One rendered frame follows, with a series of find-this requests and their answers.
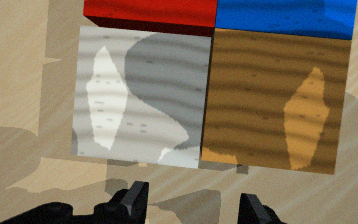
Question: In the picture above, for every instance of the blue cube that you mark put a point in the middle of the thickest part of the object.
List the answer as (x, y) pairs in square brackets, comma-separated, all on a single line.
[(332, 19)]

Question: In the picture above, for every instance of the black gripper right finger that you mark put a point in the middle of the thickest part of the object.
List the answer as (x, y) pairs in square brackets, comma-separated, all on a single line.
[(251, 211)]

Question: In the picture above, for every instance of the white cube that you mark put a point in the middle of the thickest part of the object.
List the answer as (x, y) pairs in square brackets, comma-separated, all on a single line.
[(140, 96)]

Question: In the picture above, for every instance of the red cube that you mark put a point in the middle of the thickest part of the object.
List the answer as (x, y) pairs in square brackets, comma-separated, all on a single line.
[(186, 17)]

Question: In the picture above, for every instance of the brown wood-grain cube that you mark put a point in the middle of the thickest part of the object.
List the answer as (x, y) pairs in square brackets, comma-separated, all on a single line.
[(274, 100)]

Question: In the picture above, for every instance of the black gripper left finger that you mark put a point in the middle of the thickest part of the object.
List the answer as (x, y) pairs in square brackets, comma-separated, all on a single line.
[(125, 207)]

